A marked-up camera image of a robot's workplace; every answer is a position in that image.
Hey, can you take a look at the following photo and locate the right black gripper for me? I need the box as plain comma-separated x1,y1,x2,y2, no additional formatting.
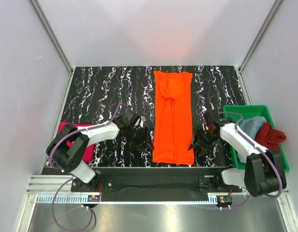
187,127,219,157

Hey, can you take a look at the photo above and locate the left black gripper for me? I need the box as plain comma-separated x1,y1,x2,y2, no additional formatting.
126,126,154,153

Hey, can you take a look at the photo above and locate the orange t shirt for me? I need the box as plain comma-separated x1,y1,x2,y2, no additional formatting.
153,71,194,165

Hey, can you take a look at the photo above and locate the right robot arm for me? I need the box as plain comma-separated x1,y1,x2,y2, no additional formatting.
189,111,286,198

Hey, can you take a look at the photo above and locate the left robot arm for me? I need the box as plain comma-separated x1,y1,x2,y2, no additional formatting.
46,110,154,191

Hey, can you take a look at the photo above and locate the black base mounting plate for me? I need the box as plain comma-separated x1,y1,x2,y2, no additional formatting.
71,167,241,193

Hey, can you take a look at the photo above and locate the green plastic bin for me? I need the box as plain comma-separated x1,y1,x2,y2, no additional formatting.
223,105,289,172

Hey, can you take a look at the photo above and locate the folded magenta t shirt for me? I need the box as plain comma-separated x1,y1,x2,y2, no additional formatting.
58,122,95,163

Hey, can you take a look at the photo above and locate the light blue t shirt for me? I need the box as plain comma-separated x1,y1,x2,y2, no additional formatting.
236,116,268,163

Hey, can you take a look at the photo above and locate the dark red t shirt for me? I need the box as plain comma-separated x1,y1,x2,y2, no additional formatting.
255,122,286,151

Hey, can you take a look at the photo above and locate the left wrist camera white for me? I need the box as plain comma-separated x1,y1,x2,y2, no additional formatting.
134,116,146,128

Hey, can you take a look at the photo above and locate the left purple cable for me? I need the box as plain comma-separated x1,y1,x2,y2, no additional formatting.
48,103,130,232

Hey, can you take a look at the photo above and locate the left aluminium frame post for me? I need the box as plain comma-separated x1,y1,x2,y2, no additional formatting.
27,0,75,74

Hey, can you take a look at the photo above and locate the aluminium frame post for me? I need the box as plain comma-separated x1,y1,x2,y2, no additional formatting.
238,0,284,73
27,0,75,74

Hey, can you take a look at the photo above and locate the right aluminium frame post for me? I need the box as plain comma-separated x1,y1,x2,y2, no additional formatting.
238,0,284,73

